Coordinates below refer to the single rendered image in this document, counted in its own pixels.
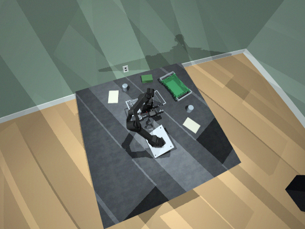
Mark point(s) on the green rectangular block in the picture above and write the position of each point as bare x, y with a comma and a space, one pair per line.
146, 78

